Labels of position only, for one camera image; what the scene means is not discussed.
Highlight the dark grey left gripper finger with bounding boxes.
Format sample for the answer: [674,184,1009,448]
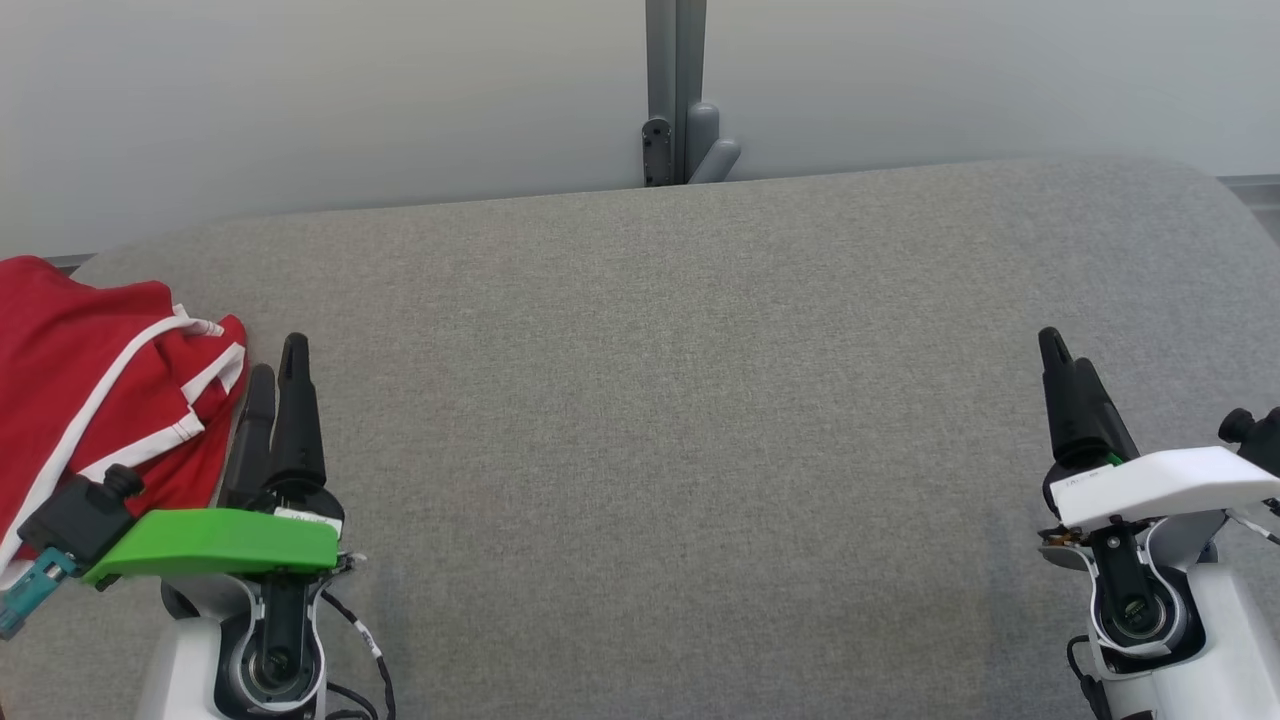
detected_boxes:
[268,333,328,493]
[220,365,278,511]

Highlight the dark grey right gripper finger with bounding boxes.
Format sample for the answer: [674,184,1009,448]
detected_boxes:
[1038,327,1096,466]
[1075,357,1141,466]

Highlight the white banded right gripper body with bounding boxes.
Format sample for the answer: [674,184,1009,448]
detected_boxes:
[1043,447,1280,529]

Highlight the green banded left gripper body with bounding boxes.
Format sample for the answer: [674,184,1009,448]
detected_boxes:
[83,483,346,588]

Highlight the red shorts with white trim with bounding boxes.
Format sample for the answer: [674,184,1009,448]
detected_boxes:
[0,255,249,591]

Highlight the grey fabric sofa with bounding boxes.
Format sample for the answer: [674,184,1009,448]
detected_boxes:
[0,155,1280,720]

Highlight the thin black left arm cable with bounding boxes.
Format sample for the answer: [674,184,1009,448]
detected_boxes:
[320,590,398,720]

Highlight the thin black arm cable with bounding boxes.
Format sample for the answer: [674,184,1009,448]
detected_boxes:
[1066,635,1113,720]
[320,590,398,720]

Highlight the teal plug left camera cable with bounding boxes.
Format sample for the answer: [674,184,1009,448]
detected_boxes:
[0,548,76,641]

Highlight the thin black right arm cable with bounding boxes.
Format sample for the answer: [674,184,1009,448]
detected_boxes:
[1066,635,1113,720]

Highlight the dark grey post bracket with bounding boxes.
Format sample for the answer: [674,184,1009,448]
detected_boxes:
[642,117,674,188]

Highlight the grey metal partition post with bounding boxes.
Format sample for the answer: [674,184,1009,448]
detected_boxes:
[645,0,708,186]

